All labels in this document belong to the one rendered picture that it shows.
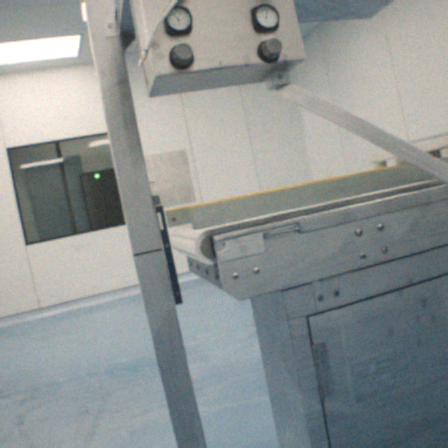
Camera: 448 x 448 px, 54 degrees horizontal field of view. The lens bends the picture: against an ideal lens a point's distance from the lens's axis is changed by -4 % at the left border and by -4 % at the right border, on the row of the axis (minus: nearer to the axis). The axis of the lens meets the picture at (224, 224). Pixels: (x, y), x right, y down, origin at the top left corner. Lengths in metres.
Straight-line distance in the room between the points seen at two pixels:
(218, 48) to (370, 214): 0.34
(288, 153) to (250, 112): 0.79
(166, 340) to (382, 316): 0.42
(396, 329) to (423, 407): 0.17
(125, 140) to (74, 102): 4.95
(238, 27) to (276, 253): 0.32
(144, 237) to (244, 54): 0.42
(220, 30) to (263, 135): 5.76
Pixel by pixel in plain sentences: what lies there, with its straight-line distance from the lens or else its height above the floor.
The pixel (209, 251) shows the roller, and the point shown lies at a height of 0.86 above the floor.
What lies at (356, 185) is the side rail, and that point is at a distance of 0.72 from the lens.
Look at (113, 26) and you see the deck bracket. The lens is 0.98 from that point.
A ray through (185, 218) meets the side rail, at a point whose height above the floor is 0.90.
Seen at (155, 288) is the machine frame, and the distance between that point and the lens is 0.92.
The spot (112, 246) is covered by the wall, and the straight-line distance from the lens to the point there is 5.68.
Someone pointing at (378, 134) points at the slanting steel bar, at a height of 0.97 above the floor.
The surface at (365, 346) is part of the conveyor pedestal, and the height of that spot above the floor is 0.63.
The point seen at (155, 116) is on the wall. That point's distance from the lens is 5.95.
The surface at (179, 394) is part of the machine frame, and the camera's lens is 0.98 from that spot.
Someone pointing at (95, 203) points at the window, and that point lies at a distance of 5.67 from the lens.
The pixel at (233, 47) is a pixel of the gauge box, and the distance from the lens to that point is 0.65.
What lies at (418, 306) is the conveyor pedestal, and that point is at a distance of 0.86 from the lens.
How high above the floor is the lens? 0.92
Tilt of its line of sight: 3 degrees down
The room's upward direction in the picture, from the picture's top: 11 degrees counter-clockwise
